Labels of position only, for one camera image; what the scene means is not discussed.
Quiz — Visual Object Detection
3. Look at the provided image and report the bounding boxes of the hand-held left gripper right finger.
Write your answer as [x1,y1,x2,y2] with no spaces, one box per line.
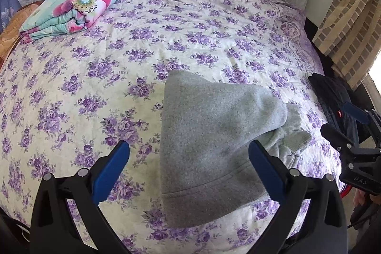
[248,139,349,254]

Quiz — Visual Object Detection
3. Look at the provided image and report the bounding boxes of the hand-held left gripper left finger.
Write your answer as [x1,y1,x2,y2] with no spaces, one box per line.
[30,141,130,254]

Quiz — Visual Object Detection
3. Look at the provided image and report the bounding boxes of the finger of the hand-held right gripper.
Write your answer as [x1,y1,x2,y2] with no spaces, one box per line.
[342,102,381,150]
[320,123,362,155]

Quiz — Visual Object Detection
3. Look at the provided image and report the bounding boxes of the grey sweatshirt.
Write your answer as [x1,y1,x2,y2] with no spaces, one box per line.
[159,70,313,229]

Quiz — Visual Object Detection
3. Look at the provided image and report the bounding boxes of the person's right hand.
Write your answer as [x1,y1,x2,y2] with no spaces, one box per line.
[353,191,381,214]

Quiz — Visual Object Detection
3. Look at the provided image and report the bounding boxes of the dark folded jeans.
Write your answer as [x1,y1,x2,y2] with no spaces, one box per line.
[308,73,361,143]

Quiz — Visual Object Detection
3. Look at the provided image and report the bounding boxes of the brick patterned curtain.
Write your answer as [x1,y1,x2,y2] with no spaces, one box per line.
[312,0,381,91]

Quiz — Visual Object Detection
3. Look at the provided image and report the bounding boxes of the purple floral bedspread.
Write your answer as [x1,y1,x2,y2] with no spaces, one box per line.
[0,0,343,254]

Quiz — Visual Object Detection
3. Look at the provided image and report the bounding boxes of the folded teal floral quilt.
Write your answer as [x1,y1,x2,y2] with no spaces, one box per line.
[18,0,133,43]

